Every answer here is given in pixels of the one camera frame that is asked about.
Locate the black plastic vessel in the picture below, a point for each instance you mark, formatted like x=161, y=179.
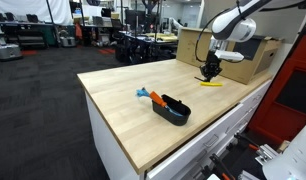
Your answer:
x=176, y=112

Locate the yellow T-handle wrench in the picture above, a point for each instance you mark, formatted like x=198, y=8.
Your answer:
x=205, y=83

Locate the white backdrop sheet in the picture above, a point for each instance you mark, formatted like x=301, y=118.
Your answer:
x=56, y=11

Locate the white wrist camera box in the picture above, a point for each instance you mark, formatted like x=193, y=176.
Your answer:
x=227, y=55

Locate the orange handled tool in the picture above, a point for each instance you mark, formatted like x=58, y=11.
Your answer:
x=157, y=99

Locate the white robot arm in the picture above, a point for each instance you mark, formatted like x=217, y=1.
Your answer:
x=235, y=24

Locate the cardboard box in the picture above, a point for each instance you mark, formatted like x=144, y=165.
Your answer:
x=258, y=53

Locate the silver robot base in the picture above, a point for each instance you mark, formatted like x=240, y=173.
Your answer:
x=10, y=52

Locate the red cabinet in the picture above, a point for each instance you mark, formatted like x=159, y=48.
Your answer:
x=282, y=113

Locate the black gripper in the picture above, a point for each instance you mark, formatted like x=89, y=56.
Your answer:
x=211, y=68

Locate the white drawer cabinet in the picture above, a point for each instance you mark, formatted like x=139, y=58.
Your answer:
x=186, y=162

